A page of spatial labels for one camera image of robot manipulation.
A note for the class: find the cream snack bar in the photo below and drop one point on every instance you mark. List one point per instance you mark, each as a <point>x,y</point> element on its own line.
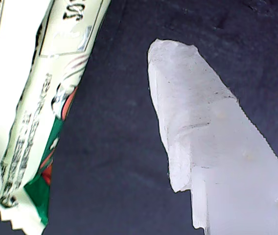
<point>19,73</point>

